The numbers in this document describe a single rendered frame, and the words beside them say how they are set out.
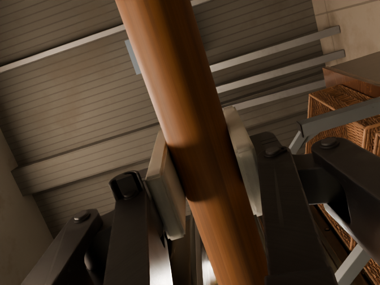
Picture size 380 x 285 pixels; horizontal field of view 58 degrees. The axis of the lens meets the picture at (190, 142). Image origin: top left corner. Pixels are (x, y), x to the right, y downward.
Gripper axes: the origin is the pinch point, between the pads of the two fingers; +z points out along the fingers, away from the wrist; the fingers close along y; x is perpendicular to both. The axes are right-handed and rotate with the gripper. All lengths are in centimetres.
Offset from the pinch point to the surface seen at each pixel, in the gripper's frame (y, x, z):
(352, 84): 61, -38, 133
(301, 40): 87, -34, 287
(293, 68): 76, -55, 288
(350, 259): 17, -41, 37
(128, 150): -96, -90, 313
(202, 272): -21, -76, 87
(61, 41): -124, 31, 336
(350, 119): 38, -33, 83
